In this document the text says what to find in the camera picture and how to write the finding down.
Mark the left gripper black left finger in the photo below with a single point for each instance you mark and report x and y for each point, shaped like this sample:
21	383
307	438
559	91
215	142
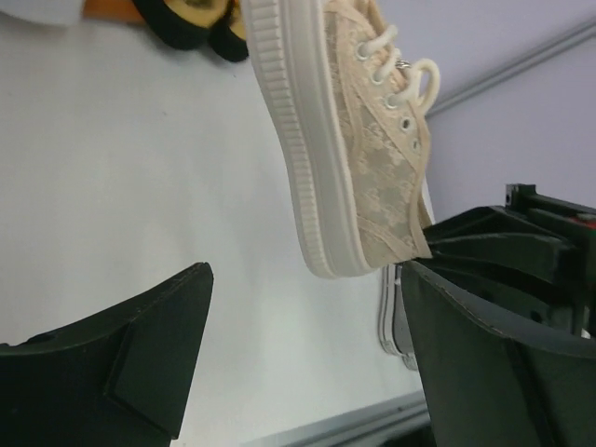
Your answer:
120	377

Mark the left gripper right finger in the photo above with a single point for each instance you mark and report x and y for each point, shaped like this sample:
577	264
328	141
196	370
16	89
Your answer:
492	377

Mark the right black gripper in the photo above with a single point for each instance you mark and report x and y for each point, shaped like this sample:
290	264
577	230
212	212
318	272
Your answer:
511	263

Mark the grey canvas sneaker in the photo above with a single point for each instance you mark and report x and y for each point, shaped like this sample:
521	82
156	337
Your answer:
393	329

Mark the beige sneaker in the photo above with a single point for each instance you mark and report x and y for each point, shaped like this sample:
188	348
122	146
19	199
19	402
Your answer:
350	115

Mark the gold loafer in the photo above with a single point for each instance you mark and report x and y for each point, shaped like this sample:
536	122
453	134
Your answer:
181	25
228	35

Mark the orange wooden shoe shelf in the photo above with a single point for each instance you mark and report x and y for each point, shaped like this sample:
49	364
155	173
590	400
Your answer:
122	11

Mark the aluminium rail frame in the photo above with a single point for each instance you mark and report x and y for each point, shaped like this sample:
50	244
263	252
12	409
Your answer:
367	426

